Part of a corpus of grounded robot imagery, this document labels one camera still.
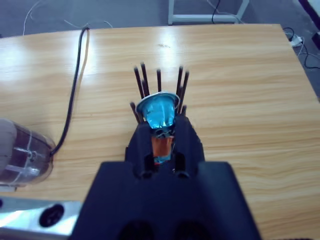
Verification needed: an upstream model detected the white power strip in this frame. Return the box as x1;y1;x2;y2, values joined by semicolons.
290;34;305;48

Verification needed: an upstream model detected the orange coffee capsule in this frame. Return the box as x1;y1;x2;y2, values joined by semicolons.
151;129;175;158

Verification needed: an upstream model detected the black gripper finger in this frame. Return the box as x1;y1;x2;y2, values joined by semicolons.
124;121;155;179
171;115;206;177

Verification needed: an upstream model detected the black machine power cord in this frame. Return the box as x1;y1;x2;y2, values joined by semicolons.
49;26;91;157

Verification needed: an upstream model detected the white metal frame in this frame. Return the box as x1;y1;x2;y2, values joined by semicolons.
168;0;249;25

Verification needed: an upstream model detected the black capsule holder stand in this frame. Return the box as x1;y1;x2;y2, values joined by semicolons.
129;60;191;126

